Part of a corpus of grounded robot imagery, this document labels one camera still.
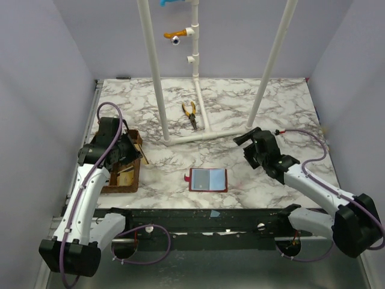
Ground tan card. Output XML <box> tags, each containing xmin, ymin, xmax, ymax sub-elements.
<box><xmin>134</xmin><ymin>143</ymin><xmax>149</xmax><ymax>165</ymax></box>

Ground red leather card holder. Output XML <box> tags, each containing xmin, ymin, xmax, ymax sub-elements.
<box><xmin>183</xmin><ymin>168</ymin><xmax>228</xmax><ymax>193</ymax></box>

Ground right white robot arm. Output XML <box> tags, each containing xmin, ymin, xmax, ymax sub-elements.
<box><xmin>233</xmin><ymin>127</ymin><xmax>384</xmax><ymax>258</ymax></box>

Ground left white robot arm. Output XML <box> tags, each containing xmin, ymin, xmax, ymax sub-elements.
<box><xmin>38</xmin><ymin>117</ymin><xmax>142</xmax><ymax>277</ymax></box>

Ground cards in basket compartment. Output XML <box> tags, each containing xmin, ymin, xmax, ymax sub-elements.
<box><xmin>117</xmin><ymin>166</ymin><xmax>134</xmax><ymax>186</ymax></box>

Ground brown wicker basket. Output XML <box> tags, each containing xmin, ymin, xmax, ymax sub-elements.
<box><xmin>87</xmin><ymin>126</ymin><xmax>143</xmax><ymax>194</ymax></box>

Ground blue hook on pipe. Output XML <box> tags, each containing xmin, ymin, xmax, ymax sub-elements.
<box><xmin>159</xmin><ymin>0</ymin><xmax>185</xmax><ymax>7</ymax></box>

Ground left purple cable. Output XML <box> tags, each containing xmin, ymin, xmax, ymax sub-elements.
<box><xmin>59</xmin><ymin>102</ymin><xmax>172</xmax><ymax>288</ymax></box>

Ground purple cable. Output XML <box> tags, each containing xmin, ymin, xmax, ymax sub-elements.
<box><xmin>273</xmin><ymin>128</ymin><xmax>385</xmax><ymax>262</ymax></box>
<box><xmin>59</xmin><ymin>102</ymin><xmax>172</xmax><ymax>288</ymax></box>

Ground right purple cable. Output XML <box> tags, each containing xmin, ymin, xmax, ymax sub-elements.
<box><xmin>273</xmin><ymin>128</ymin><xmax>385</xmax><ymax>262</ymax></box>

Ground yellow handled pliers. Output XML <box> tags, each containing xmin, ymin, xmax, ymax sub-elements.
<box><xmin>182</xmin><ymin>101</ymin><xmax>197</xmax><ymax>131</ymax></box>

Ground white PVC pipe frame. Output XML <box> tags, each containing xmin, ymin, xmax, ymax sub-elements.
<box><xmin>137</xmin><ymin>1</ymin><xmax>298</xmax><ymax>146</ymax></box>

